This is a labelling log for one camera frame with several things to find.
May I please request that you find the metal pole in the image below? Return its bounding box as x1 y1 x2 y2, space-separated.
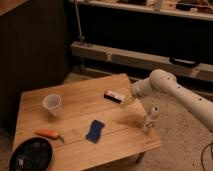
74 0 85 45

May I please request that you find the white ceramic cup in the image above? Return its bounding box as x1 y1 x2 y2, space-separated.
42 94 62 117

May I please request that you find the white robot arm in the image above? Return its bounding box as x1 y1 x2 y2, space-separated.
121 69 213 133

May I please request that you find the wooden table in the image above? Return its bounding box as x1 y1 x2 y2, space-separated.
13 74 161 171

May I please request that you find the black round plate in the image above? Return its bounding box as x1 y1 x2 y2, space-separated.
9 137 53 171

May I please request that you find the long grey case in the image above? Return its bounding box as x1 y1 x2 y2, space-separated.
71 41 213 82

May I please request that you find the orange carrot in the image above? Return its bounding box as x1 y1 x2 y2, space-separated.
35 130 64 142

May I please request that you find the clear plastic bottle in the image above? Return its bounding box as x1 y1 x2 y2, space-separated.
142 106 160 133

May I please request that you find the blue sponge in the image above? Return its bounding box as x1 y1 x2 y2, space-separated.
86 120 105 143

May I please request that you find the cluttered shelf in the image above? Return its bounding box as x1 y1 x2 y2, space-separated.
69 0 213 21

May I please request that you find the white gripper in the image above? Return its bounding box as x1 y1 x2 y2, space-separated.
120 81 145 108

